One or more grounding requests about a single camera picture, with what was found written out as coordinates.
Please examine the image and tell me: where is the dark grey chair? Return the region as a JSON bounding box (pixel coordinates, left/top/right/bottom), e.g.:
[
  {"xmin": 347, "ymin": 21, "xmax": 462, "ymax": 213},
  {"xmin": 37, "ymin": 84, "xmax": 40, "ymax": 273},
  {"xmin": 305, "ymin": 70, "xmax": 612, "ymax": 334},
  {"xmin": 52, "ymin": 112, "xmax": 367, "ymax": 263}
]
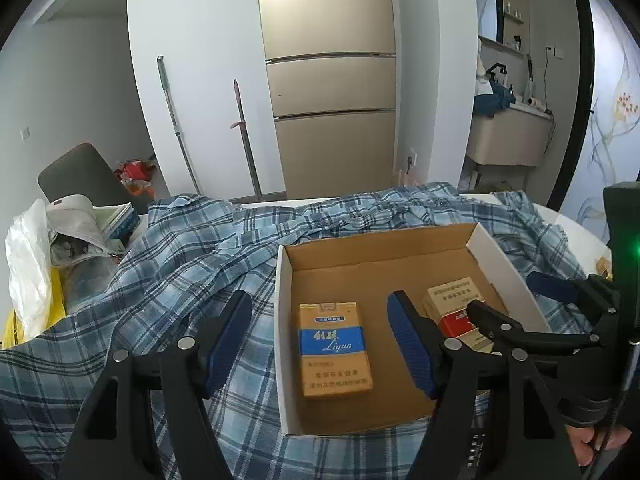
[{"xmin": 38, "ymin": 143, "xmax": 154, "ymax": 214}]

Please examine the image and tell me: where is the red gold cigarette pack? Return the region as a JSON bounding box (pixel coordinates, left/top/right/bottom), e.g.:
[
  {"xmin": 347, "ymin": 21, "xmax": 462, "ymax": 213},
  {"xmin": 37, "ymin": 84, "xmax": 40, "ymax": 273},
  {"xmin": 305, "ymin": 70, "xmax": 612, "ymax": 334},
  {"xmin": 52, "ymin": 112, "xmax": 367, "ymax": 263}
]
[{"xmin": 423, "ymin": 276, "xmax": 494, "ymax": 353}]

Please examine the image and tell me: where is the gold three-door refrigerator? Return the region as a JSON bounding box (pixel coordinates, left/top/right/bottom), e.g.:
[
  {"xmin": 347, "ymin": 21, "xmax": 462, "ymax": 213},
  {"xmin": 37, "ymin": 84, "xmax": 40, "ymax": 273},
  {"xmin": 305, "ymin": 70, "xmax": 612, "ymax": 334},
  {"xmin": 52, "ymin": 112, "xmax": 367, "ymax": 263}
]
[{"xmin": 259, "ymin": 0, "xmax": 396, "ymax": 200}]

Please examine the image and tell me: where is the yellow blue cigarette pack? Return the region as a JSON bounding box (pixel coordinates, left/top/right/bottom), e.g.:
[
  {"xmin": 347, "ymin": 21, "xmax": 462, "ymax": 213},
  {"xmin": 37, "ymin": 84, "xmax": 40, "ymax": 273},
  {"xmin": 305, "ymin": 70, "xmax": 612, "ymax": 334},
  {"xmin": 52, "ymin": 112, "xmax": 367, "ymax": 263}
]
[{"xmin": 298, "ymin": 302, "xmax": 373, "ymax": 399}]

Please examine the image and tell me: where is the dark blue towel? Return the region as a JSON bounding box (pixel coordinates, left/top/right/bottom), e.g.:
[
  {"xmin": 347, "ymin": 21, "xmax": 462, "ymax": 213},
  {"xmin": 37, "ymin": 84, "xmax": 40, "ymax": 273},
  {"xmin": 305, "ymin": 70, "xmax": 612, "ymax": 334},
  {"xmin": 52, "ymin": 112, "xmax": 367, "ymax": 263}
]
[{"xmin": 473, "ymin": 80, "xmax": 515, "ymax": 118}]

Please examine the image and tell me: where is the yellow bag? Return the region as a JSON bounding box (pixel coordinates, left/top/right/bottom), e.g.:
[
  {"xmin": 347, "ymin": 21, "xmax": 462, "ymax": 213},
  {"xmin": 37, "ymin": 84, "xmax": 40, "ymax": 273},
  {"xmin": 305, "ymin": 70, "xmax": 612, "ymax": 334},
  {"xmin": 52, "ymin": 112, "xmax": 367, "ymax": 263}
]
[{"xmin": 1, "ymin": 268, "xmax": 66, "ymax": 349}]

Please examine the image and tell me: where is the open cardboard box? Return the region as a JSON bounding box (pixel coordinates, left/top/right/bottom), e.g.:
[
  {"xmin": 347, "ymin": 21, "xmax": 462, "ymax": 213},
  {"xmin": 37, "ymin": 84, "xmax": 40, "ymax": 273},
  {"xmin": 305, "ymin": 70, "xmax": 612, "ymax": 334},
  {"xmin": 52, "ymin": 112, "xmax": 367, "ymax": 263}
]
[{"xmin": 273, "ymin": 223, "xmax": 550, "ymax": 437}]

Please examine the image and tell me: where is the bathroom mirror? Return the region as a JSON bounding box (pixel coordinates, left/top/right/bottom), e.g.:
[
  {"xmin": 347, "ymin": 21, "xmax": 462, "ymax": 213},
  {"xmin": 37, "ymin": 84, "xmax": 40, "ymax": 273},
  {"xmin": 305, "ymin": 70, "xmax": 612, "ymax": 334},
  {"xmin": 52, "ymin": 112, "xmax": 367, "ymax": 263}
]
[{"xmin": 476, "ymin": 0, "xmax": 504, "ymax": 44}]

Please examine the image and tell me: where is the white plastic bag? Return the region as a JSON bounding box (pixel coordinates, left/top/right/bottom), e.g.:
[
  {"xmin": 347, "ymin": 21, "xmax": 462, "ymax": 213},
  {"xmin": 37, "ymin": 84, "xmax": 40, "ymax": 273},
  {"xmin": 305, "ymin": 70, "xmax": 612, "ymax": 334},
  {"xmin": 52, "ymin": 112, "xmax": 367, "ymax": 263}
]
[{"xmin": 4, "ymin": 198, "xmax": 54, "ymax": 344}]

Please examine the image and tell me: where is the person's hand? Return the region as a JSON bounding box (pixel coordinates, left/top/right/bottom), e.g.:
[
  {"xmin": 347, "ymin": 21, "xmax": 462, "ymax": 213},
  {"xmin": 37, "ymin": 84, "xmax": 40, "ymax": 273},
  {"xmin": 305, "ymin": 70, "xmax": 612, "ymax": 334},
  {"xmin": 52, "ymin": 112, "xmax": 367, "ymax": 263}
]
[{"xmin": 565, "ymin": 425, "xmax": 632, "ymax": 467}]

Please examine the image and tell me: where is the blue plaid cloth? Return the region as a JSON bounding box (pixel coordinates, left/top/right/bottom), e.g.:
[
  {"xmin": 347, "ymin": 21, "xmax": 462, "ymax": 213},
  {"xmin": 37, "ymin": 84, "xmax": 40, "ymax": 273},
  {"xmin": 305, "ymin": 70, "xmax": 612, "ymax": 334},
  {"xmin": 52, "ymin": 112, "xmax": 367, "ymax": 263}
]
[{"xmin": 1, "ymin": 183, "xmax": 584, "ymax": 479}]

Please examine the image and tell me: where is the grey mop handle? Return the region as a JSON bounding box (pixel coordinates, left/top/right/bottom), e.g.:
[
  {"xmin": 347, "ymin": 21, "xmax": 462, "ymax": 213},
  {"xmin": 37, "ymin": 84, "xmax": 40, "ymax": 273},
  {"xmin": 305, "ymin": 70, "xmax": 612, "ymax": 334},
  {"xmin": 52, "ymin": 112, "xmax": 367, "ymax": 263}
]
[{"xmin": 156, "ymin": 55, "xmax": 201, "ymax": 194}]

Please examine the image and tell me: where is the beige bathroom vanity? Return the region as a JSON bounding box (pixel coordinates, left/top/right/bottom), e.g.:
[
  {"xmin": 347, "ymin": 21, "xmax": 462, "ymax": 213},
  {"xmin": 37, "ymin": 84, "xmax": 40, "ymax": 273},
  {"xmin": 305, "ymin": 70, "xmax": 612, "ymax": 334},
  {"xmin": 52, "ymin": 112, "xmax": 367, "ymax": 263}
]
[{"xmin": 465, "ymin": 104, "xmax": 553, "ymax": 167}]

